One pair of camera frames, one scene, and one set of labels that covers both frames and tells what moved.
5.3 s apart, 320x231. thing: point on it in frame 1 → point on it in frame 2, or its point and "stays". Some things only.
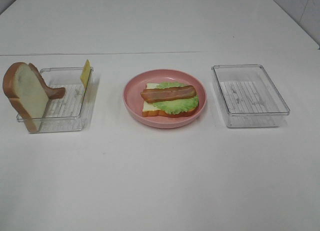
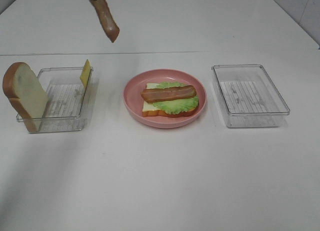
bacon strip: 151,95 stays
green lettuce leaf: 176,106 stays
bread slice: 150,109 stays
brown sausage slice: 51,93 → 106,17
